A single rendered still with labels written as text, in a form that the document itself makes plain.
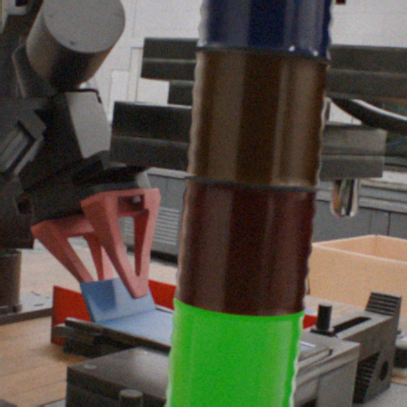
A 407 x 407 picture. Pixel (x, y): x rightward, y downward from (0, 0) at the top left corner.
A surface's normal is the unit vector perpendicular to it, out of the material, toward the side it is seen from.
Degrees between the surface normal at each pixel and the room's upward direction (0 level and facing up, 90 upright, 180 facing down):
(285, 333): 76
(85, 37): 68
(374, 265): 88
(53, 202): 92
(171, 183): 90
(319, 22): 104
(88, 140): 63
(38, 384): 0
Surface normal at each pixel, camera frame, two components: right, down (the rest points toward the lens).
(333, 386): 0.83, 0.13
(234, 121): -0.40, 0.30
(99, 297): 0.76, -0.38
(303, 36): 0.46, 0.37
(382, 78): -0.55, 0.04
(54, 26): 0.37, -0.25
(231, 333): -0.11, -0.15
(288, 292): 0.61, -0.11
